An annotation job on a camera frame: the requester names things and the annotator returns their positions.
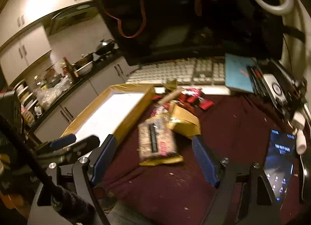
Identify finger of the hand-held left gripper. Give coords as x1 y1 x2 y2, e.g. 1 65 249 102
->
36 135 101 162
34 134 77 153

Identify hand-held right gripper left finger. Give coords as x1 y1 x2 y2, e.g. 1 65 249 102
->
28 134 117 225

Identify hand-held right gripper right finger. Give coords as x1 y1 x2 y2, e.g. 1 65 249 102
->
191 135 282 225

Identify taped cardboard box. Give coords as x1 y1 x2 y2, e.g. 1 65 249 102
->
60 83 156 154

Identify green-gold snack packet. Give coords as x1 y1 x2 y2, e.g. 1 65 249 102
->
169 105 202 140

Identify white-red large snack packet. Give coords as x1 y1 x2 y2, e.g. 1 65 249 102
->
137 115 184 166

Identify clear pastry snack packet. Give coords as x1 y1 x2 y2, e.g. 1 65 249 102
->
157 89 185 106

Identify small green snack packet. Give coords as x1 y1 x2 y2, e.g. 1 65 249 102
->
164 79 179 91

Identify clear plastic bags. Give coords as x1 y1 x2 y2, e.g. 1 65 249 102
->
34 76 71 109

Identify red snack packet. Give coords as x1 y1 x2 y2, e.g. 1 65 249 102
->
194 97 215 111
179 89 203 104

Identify pink-white snack packet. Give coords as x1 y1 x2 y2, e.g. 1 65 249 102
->
151 104 171 118

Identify white upper kitchen cabinets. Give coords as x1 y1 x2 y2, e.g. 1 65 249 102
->
0 0 99 86

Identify dark sauce bottle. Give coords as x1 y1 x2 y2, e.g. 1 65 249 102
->
62 57 74 81

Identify black kitchen countertop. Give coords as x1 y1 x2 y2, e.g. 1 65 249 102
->
23 49 125 133

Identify metal bowl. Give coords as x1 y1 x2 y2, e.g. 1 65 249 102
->
73 54 95 75

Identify black smartphone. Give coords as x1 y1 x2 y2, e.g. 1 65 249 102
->
262 129 297 202

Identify blue book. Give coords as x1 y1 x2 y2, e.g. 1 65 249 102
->
224 53 258 94

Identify white computer keyboard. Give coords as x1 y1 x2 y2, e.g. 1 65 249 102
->
125 56 235 96

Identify black pen box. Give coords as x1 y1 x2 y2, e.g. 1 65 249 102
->
246 64 268 95

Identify black wok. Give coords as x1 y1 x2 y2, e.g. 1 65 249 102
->
94 39 117 56

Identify white cylinder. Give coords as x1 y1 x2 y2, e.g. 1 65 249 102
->
295 129 307 155

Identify white round-dial device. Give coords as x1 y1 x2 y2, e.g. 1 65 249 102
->
264 73 287 106

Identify white charger plug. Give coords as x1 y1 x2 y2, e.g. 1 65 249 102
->
290 110 307 130

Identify range hood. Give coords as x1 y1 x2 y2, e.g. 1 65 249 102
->
50 1 98 36

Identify black computer monitor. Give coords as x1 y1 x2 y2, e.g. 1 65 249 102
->
93 0 283 66

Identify black braided cable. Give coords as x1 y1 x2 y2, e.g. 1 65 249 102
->
0 115 111 225

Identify orange cable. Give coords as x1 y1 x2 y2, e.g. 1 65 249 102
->
103 0 147 39

